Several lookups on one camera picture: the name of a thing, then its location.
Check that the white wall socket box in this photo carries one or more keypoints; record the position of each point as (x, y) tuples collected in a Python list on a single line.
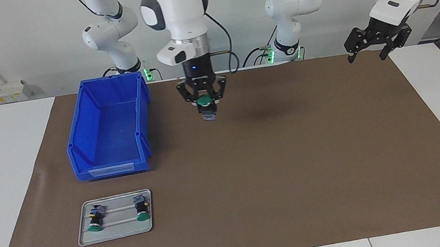
[(4, 91)]

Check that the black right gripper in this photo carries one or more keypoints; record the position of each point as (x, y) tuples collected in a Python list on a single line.
[(198, 70)]

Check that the grey metal tray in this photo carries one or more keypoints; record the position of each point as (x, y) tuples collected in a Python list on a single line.
[(119, 232)]

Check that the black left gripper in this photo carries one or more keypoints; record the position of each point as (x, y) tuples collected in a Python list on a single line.
[(383, 28)]

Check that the brown paper table mat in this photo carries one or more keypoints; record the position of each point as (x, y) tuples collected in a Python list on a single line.
[(277, 197)]

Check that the green push button switch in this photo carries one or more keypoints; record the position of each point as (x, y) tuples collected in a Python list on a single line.
[(96, 220), (204, 99), (141, 207)]

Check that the blue plastic storage bin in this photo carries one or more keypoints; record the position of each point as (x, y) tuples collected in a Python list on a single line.
[(108, 126)]

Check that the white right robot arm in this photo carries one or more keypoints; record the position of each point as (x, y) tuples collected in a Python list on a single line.
[(178, 8)]

